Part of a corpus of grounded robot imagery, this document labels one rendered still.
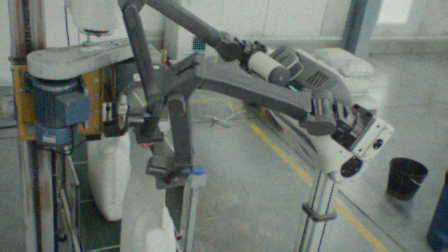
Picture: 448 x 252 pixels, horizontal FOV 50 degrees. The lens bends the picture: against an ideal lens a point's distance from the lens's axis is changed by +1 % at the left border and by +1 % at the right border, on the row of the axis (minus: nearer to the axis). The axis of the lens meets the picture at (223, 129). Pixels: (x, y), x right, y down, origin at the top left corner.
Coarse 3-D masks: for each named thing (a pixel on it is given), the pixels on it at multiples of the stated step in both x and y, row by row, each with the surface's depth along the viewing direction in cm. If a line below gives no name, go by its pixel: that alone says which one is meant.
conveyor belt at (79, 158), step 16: (80, 144) 324; (80, 160) 306; (80, 176) 290; (80, 192) 275; (80, 208) 262; (96, 208) 263; (80, 224) 250; (96, 224) 251; (112, 224) 253; (80, 240) 252; (96, 240) 240; (112, 240) 242
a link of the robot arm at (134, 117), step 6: (132, 108) 176; (138, 108) 177; (144, 108) 178; (156, 108) 173; (126, 114) 177; (132, 114) 174; (138, 114) 175; (144, 114) 175; (150, 114) 176; (156, 114) 175; (126, 120) 177; (132, 120) 175; (138, 120) 176; (126, 126) 177; (132, 126) 177; (138, 126) 177
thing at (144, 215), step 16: (144, 160) 194; (144, 176) 196; (128, 192) 205; (144, 192) 195; (160, 192) 173; (128, 208) 201; (144, 208) 190; (160, 208) 175; (128, 224) 197; (144, 224) 186; (160, 224) 176; (128, 240) 198; (144, 240) 184; (160, 240) 185
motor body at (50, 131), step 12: (36, 84) 168; (48, 84) 168; (60, 84) 170; (72, 84) 171; (36, 96) 171; (48, 96) 168; (36, 108) 173; (48, 108) 171; (36, 120) 175; (48, 120) 173; (36, 132) 177; (48, 132) 174; (60, 132) 175; (48, 144) 177; (60, 144) 177
